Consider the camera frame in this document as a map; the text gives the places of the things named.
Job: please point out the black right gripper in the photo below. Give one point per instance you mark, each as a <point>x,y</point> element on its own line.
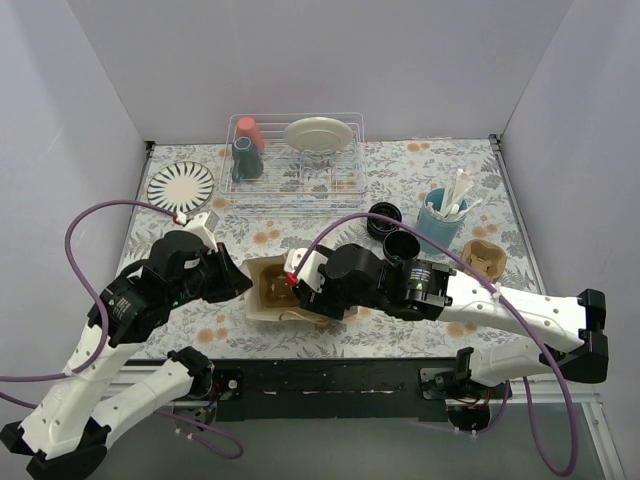
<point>310,295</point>

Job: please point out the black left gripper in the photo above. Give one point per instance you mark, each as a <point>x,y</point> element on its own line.
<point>223,276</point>

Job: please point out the brown paper bag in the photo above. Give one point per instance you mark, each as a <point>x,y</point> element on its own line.
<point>253,308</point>

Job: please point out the single brown cup carrier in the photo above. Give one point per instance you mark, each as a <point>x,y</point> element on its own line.
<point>274,291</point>

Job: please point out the stack of black cups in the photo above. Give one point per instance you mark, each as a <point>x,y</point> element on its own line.
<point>400,246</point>

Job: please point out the brown cardboard cup carriers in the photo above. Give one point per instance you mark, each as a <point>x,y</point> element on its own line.
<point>485,257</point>

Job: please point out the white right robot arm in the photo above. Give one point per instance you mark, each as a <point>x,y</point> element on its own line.
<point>566,330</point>

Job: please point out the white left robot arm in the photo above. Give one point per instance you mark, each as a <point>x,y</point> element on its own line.
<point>68,434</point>

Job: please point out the floral table mat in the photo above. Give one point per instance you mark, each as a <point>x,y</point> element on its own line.
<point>402,173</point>

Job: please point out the stack of black lids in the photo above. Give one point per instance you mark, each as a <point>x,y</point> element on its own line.
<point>376,227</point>

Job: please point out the striped black white plate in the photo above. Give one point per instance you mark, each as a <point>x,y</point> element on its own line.
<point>183,186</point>

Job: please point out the dark green mug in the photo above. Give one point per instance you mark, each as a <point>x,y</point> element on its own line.
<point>247,164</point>

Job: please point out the blue cup holder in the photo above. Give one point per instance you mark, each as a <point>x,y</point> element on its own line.
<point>429,224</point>

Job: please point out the pink cup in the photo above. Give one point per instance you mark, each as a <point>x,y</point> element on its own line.
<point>247,127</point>

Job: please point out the cream ceramic plate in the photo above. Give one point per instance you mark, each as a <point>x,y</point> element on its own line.
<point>318,135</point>

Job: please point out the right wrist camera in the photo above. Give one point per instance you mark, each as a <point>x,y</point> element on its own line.
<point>307,272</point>

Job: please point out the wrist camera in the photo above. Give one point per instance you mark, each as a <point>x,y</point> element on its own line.
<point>307,272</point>
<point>201,225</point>

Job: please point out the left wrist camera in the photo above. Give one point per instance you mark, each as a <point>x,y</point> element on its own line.
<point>201,225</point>

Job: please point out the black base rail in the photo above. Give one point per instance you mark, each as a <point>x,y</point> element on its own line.
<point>324,389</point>

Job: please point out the white wire dish rack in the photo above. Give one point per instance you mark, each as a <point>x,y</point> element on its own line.
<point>294,180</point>

